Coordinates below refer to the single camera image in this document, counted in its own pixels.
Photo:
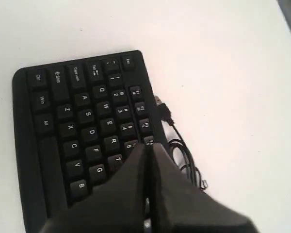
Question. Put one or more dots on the black computer keyboard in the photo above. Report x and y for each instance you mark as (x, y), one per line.
(75, 123)

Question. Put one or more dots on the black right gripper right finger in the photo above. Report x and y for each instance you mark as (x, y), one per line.
(176, 206)

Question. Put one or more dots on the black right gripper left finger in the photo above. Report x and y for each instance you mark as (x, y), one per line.
(118, 206)

